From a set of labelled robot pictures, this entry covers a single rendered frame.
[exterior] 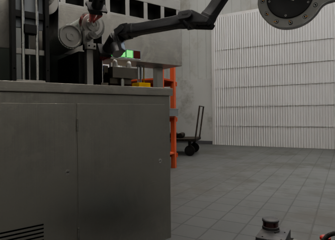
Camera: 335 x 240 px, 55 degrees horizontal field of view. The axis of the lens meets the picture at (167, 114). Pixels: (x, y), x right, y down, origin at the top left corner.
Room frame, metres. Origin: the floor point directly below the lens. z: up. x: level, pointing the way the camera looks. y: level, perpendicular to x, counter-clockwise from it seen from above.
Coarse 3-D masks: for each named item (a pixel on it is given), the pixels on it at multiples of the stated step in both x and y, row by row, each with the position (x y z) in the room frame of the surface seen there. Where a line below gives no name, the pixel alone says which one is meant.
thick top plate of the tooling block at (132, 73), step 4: (108, 68) 1.83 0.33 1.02; (112, 68) 1.79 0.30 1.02; (116, 68) 1.80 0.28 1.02; (120, 68) 1.81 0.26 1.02; (124, 68) 1.83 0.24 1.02; (128, 68) 1.84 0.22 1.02; (132, 68) 1.86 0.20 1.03; (136, 68) 1.88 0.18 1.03; (108, 72) 1.83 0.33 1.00; (112, 72) 1.79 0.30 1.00; (116, 72) 1.80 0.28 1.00; (120, 72) 1.81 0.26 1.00; (124, 72) 1.83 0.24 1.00; (128, 72) 1.84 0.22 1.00; (132, 72) 1.86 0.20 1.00; (136, 72) 1.88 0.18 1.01; (104, 76) 1.87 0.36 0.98; (108, 76) 1.83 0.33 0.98; (112, 76) 1.79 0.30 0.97; (116, 76) 1.80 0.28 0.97; (120, 76) 1.81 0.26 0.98; (124, 76) 1.83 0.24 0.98; (128, 76) 1.84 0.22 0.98; (132, 76) 1.86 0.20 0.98; (136, 76) 1.88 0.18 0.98
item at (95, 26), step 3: (87, 21) 1.72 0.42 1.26; (96, 21) 1.75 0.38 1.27; (87, 24) 1.72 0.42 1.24; (90, 24) 1.73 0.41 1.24; (93, 24) 1.74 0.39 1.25; (96, 24) 1.75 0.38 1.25; (99, 24) 1.76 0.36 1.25; (87, 27) 1.73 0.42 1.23; (90, 27) 1.73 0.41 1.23; (93, 27) 1.74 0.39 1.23; (96, 27) 1.75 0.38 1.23; (99, 27) 1.76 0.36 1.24; (90, 30) 1.74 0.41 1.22; (96, 30) 1.75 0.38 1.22
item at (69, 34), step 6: (66, 24) 1.67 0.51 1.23; (72, 24) 1.69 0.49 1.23; (60, 30) 1.65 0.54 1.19; (66, 30) 1.67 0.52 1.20; (72, 30) 1.69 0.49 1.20; (78, 30) 1.71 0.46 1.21; (60, 36) 1.65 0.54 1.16; (66, 36) 1.67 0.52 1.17; (72, 36) 1.69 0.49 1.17; (78, 36) 1.71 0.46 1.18; (66, 42) 1.67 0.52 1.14; (72, 42) 1.69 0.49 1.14; (78, 42) 1.71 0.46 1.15
